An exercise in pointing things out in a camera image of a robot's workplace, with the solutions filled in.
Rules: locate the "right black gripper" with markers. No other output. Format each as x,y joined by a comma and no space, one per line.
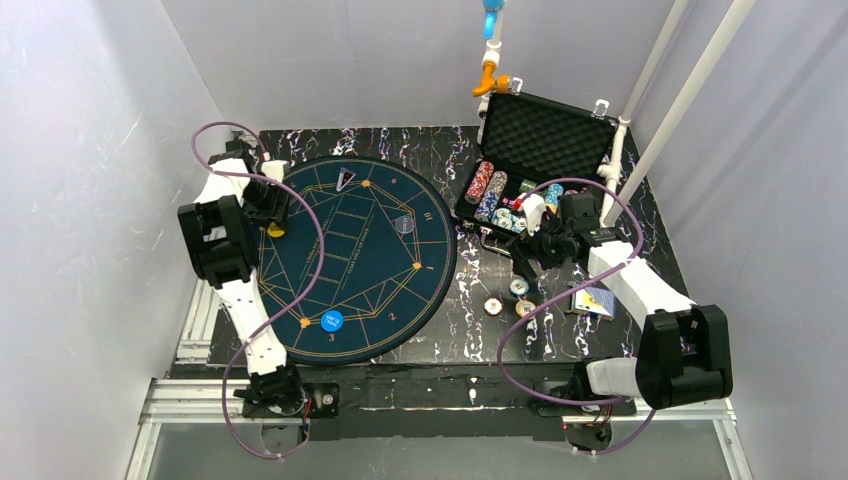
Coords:
530,250

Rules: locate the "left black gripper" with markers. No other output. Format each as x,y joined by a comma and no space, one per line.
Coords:
269,213

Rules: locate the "yellow big blind button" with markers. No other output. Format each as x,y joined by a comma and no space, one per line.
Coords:
274,231

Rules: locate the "light blue poker chip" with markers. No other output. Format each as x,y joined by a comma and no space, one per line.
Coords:
519,287

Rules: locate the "orange poker chip stack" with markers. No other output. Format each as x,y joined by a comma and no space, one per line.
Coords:
525,308

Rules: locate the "red white poker chip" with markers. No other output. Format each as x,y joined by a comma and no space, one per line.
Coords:
493,306

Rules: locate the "blue small blind button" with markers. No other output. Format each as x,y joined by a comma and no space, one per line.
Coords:
332,321

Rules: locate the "clear dealer button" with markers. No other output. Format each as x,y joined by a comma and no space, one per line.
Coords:
405,224

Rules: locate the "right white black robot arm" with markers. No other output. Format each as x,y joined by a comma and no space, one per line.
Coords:
684,355

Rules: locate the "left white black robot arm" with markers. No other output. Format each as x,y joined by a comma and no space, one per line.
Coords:
219,229

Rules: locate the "light blue chip row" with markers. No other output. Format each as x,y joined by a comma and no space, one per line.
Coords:
552,197

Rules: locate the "green chip row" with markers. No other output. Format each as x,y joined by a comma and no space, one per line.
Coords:
527,186

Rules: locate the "loose light blue chips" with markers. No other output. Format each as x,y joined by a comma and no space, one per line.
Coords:
504,218

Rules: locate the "playing card deck box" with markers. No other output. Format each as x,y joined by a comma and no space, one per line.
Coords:
596,301

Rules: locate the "black poker chip case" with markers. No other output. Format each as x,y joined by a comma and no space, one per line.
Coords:
533,138

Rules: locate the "red white chip row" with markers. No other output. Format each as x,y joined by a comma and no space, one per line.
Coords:
479,182

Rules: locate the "round dark blue poker mat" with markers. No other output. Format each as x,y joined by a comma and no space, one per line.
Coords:
341,252

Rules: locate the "orange pipe clamp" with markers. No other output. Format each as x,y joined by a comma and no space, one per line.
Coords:
490,81

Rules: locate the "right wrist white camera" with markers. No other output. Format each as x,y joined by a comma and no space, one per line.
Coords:
534,209

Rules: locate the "white pvc pipe frame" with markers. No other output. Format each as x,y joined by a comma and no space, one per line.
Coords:
681,60

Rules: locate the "chrome case handle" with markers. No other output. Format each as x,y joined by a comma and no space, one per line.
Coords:
494,241

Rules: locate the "aluminium rail left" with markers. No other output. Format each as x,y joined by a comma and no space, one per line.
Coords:
208,337

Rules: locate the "aluminium rail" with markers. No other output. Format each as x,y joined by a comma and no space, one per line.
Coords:
208,337
414,428

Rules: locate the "aluminium rail front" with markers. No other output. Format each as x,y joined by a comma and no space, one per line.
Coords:
414,428

